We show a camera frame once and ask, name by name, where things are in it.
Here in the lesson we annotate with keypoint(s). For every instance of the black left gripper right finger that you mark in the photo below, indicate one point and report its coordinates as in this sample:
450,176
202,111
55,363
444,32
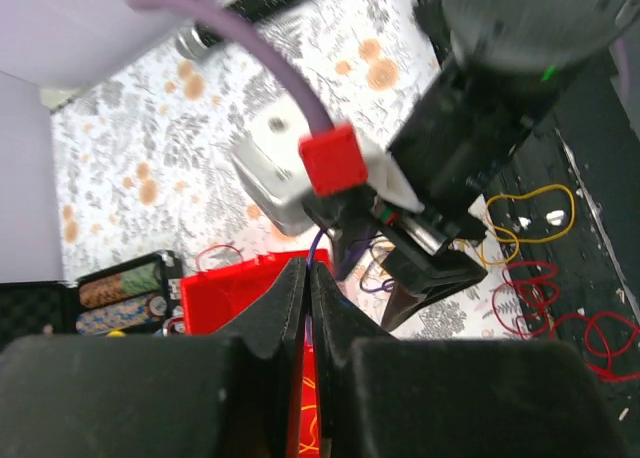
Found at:
379,396

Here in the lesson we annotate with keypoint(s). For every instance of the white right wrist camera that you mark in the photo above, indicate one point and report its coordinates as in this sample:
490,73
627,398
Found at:
281,163

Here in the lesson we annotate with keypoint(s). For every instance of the black poker chip case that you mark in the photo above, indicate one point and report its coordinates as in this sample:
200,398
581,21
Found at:
136,296

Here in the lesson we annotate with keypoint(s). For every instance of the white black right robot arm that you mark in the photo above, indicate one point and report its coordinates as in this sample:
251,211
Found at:
504,65

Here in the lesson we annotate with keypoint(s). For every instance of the red plastic bin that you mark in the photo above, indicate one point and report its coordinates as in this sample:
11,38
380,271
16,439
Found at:
303,436
211,299

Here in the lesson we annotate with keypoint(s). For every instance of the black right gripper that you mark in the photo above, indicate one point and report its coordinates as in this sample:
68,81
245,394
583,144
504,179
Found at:
460,134

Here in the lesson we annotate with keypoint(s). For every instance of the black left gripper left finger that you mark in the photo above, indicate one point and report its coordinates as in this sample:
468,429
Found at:
233,393

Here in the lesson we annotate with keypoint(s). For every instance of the floral table mat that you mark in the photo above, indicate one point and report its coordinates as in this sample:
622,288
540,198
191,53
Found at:
143,161

